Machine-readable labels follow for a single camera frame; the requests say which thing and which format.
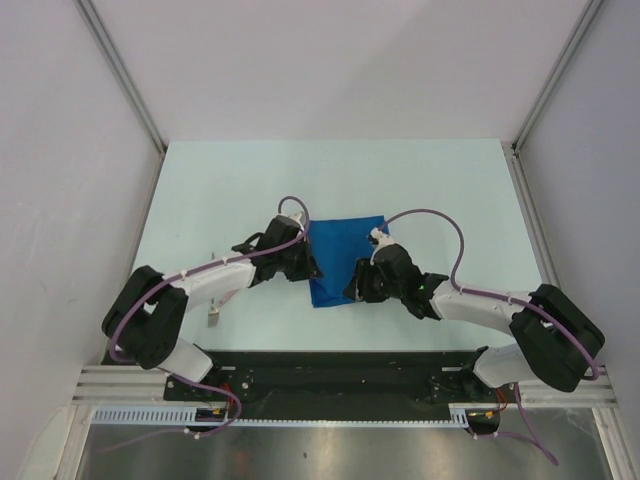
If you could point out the aluminium left corner post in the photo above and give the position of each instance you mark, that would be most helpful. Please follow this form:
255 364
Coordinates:
99 31

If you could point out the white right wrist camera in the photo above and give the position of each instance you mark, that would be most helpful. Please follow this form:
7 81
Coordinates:
379 239

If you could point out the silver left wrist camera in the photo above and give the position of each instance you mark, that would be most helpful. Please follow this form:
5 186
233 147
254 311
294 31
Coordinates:
299 218

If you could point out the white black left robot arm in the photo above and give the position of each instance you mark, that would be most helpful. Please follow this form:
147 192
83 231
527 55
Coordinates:
144 323

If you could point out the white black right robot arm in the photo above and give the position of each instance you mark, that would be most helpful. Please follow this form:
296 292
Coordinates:
554 342

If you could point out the aluminium front frame rail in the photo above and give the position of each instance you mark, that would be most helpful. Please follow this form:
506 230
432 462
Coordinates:
129 385

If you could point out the aluminium corner post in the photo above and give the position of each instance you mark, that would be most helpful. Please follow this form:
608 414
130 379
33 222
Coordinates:
99 31
568 53

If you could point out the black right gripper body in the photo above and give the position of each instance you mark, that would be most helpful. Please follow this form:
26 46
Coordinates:
371 284

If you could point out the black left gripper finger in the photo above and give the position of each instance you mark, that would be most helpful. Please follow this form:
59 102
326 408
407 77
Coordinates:
301 274
313 268

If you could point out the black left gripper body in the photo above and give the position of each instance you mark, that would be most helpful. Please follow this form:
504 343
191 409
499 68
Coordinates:
296 257

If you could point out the blue satin napkin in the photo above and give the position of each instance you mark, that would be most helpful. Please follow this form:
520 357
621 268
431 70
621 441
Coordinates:
336 246

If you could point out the aluminium right corner post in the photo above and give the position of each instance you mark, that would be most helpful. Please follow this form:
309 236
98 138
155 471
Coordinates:
568 53

